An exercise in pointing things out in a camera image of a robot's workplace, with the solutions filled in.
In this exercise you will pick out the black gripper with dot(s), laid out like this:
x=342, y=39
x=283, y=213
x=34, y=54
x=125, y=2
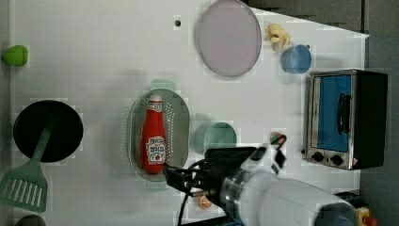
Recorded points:
x=209, y=173

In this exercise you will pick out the red ketchup bottle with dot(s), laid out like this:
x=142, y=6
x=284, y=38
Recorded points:
x=153, y=142

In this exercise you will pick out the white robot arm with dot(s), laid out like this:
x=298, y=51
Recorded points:
x=244, y=182

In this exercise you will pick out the orange slice toy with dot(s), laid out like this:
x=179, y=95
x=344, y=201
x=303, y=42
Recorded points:
x=204, y=203

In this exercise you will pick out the green metal mug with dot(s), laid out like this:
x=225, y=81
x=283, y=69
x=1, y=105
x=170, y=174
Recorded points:
x=213, y=135

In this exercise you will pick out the toy strawberry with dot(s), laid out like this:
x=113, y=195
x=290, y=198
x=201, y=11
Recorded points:
x=277, y=139

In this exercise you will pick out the lilac oval plate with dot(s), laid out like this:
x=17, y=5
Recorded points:
x=229, y=37

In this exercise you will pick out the blue bowl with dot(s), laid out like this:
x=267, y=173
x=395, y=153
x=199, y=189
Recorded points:
x=296, y=59

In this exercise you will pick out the yellow banana bunch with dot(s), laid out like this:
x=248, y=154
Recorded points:
x=279, y=37

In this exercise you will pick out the black toaster oven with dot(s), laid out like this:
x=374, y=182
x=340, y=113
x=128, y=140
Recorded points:
x=347, y=114

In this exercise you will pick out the green slotted spatula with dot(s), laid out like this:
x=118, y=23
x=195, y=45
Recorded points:
x=26, y=186

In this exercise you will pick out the green toy pepper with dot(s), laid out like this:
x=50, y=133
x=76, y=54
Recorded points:
x=16, y=55

